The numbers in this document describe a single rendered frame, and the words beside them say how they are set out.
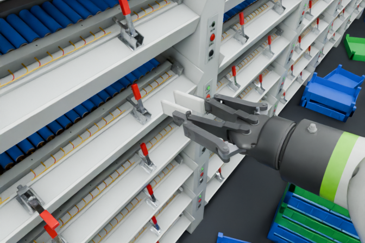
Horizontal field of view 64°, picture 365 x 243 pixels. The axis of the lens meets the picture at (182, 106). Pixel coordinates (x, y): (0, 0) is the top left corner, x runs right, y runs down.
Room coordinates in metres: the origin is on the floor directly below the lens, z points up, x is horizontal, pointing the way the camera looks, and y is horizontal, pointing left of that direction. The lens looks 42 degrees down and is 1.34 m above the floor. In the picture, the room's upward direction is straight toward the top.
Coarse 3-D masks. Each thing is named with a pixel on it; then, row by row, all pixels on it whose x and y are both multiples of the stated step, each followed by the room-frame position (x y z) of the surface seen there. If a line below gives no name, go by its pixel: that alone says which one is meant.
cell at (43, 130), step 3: (45, 126) 0.39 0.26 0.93; (42, 129) 0.38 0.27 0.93; (45, 129) 0.38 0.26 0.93; (48, 129) 0.38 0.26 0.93; (39, 132) 0.37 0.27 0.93; (42, 132) 0.37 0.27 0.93; (45, 132) 0.37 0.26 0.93; (48, 132) 0.37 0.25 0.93; (51, 132) 0.38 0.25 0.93; (42, 135) 0.37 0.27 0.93; (45, 135) 0.37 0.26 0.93; (48, 135) 0.37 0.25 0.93; (51, 135) 0.37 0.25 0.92; (45, 138) 0.36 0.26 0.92
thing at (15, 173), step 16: (144, 80) 0.54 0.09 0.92; (128, 96) 0.49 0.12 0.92; (96, 112) 0.43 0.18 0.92; (80, 128) 0.39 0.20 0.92; (48, 144) 0.35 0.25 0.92; (64, 144) 0.36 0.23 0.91; (32, 160) 0.31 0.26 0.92; (0, 176) 0.28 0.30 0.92; (16, 176) 0.28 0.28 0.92; (0, 192) 0.26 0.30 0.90
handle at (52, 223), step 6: (30, 198) 0.25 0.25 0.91; (30, 204) 0.24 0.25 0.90; (36, 204) 0.24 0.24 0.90; (36, 210) 0.23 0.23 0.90; (42, 210) 0.23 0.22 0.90; (42, 216) 0.22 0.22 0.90; (48, 216) 0.22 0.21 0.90; (48, 222) 0.21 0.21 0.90; (54, 222) 0.21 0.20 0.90; (54, 228) 0.20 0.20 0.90
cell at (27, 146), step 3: (21, 141) 0.35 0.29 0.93; (24, 141) 0.35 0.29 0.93; (27, 141) 0.35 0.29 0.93; (18, 144) 0.34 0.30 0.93; (21, 144) 0.34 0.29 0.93; (24, 144) 0.34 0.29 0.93; (27, 144) 0.34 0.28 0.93; (30, 144) 0.35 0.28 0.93; (21, 147) 0.34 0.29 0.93; (24, 147) 0.34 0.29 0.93; (27, 147) 0.34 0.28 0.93; (30, 147) 0.34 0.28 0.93; (33, 147) 0.34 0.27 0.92; (24, 150) 0.33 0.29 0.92; (27, 150) 0.33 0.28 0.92
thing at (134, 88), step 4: (136, 84) 0.47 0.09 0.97; (132, 88) 0.47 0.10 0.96; (136, 88) 0.47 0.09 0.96; (136, 92) 0.46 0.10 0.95; (136, 96) 0.46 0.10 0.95; (140, 96) 0.47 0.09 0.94; (140, 100) 0.46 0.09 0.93; (140, 104) 0.46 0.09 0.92; (140, 108) 0.46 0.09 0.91; (140, 112) 0.46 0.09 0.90
